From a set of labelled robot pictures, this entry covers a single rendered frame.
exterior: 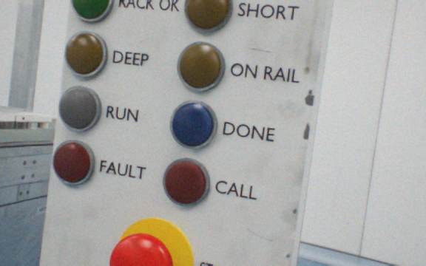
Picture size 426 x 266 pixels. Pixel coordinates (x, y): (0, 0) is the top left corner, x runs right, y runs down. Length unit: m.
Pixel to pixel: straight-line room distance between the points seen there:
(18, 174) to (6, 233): 0.18
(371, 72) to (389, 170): 0.68
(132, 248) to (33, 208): 1.27
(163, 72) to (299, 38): 0.09
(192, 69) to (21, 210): 1.25
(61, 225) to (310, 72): 0.19
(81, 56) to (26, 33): 1.51
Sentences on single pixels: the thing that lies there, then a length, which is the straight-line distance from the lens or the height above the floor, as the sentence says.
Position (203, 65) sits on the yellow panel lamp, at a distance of 0.31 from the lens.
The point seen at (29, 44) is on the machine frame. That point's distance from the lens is 1.84.
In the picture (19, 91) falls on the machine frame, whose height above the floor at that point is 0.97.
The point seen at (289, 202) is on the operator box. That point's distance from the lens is 0.30.
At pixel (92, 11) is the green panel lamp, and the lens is 0.34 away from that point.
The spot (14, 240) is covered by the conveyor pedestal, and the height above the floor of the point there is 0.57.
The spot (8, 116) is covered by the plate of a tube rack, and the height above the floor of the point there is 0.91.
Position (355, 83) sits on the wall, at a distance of 3.74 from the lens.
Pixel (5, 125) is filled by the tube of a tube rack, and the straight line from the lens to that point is 1.42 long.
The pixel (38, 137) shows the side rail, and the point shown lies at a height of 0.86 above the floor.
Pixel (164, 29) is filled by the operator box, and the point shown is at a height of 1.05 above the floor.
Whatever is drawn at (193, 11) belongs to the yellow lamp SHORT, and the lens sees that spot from 0.31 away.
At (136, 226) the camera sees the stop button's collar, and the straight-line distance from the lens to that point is 0.33.
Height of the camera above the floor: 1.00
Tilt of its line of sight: 3 degrees down
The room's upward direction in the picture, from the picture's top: 7 degrees clockwise
